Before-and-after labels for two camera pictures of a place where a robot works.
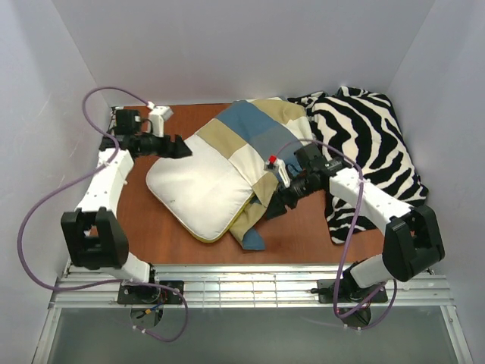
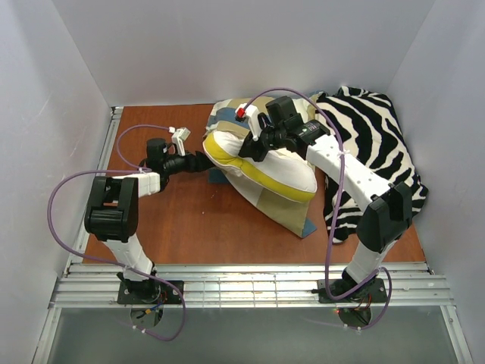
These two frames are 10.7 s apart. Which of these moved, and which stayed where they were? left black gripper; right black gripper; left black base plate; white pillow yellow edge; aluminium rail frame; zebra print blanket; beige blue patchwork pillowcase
Moved: beige blue patchwork pillowcase; white pillow yellow edge; left black gripper; right black gripper
Stayed: aluminium rail frame; zebra print blanket; left black base plate
